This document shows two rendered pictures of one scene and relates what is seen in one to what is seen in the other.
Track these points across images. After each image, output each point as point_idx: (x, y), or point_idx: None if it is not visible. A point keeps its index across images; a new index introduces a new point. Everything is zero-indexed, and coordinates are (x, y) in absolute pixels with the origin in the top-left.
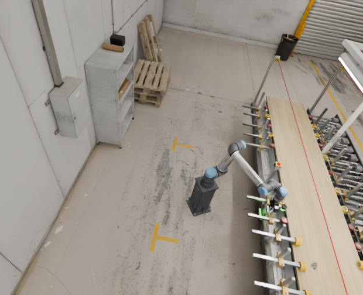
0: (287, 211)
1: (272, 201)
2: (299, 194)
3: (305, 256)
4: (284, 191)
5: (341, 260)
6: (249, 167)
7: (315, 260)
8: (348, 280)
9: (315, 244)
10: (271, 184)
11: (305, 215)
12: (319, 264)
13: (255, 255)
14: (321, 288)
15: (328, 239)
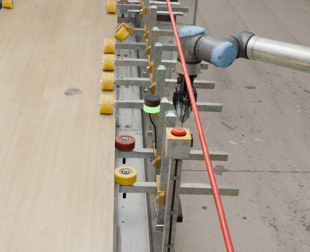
0: (110, 156)
1: (193, 88)
2: (49, 196)
3: (88, 99)
4: (191, 27)
5: None
6: (307, 46)
7: (64, 97)
8: (3, 83)
9: (51, 113)
10: (229, 35)
11: (51, 154)
12: (58, 94)
13: (209, 81)
14: (71, 75)
15: (8, 122)
